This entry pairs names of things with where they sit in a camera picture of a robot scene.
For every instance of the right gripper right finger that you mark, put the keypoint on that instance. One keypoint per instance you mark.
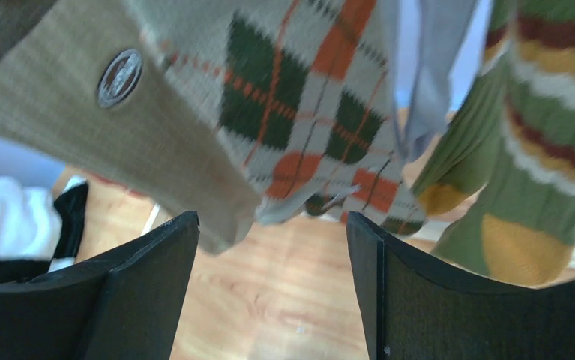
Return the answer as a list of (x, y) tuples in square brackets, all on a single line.
[(415, 306)]

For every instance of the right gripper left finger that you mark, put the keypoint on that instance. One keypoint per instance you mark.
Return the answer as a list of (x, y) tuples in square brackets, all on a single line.
[(124, 303)]

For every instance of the wooden clothes rack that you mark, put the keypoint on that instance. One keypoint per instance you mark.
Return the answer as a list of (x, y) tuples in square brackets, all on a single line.
[(542, 247)]

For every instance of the black white checkered blanket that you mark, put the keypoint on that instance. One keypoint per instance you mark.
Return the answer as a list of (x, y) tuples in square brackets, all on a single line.
[(39, 232)]

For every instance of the green striped sock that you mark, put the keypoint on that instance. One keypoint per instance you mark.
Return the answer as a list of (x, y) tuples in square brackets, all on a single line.
[(462, 161), (532, 183)]

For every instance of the tan brown sock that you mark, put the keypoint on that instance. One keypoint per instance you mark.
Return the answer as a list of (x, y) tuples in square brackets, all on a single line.
[(77, 84)]

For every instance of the grey sock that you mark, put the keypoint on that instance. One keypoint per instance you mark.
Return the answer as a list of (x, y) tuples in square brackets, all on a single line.
[(442, 31)]

